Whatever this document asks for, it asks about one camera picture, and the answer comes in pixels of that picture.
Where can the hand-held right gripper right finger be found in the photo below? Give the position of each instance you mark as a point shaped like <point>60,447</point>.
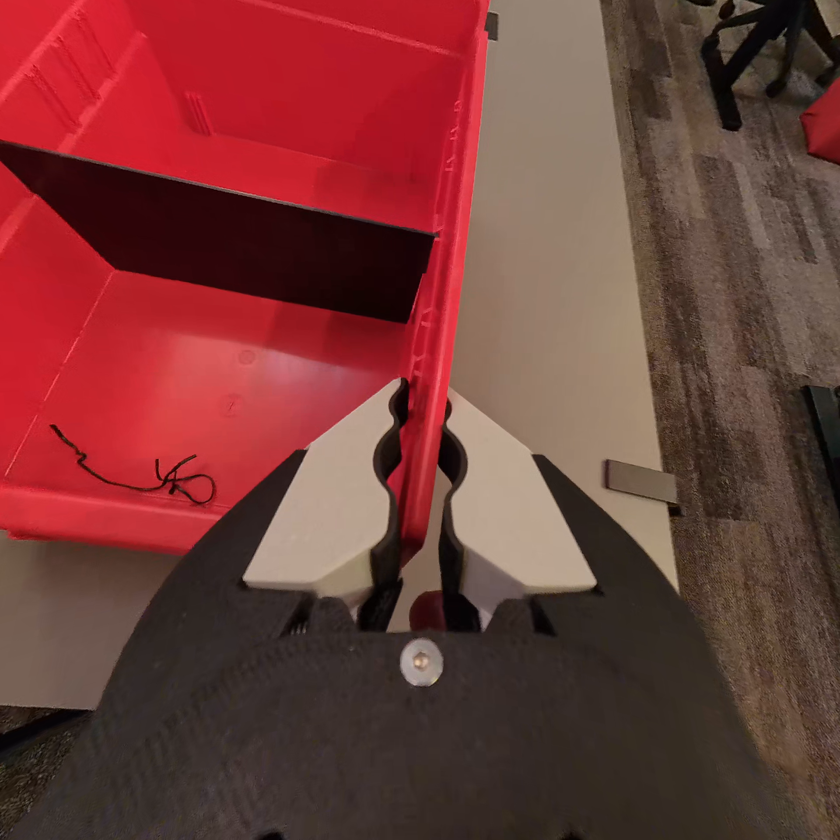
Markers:
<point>519,525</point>

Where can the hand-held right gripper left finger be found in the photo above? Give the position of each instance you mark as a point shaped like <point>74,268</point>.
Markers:
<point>322,525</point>

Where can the red plastic bin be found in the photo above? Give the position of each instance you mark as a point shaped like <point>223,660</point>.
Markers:
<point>197,381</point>

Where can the black twist tie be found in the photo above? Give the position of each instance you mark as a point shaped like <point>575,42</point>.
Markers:
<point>168,475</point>

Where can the black bin divider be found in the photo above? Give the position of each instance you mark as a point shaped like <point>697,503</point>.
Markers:
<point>236,236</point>

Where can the red storage box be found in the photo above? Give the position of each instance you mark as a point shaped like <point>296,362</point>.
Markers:
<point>823,138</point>

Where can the black chair base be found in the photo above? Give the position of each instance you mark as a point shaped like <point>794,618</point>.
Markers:
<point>755,53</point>

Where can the small grey table bracket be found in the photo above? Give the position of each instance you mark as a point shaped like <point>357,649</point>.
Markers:
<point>641,483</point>
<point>491,24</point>

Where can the black metal frame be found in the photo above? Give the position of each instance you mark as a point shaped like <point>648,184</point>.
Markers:
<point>823,427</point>

